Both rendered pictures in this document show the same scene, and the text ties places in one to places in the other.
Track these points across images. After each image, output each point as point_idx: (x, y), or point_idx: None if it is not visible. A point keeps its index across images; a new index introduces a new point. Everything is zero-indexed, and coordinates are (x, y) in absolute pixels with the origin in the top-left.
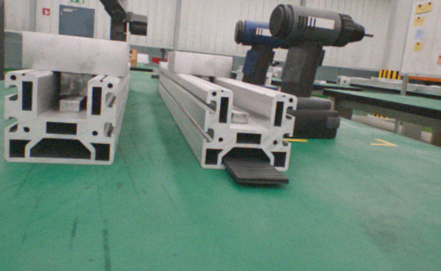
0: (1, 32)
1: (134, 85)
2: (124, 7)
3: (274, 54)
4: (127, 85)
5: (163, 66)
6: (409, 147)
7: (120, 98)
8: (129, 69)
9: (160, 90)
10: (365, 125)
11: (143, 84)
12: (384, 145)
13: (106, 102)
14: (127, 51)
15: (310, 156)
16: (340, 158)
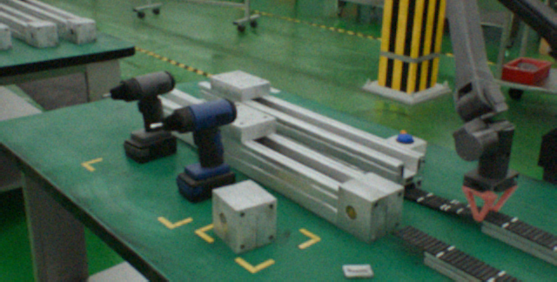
0: None
1: (466, 238)
2: (458, 103)
3: (192, 136)
4: (289, 134)
5: (350, 169)
6: (74, 164)
7: (216, 98)
8: (326, 140)
9: None
10: (88, 204)
11: (504, 266)
12: (92, 161)
13: (204, 90)
14: (216, 82)
15: None
16: (125, 136)
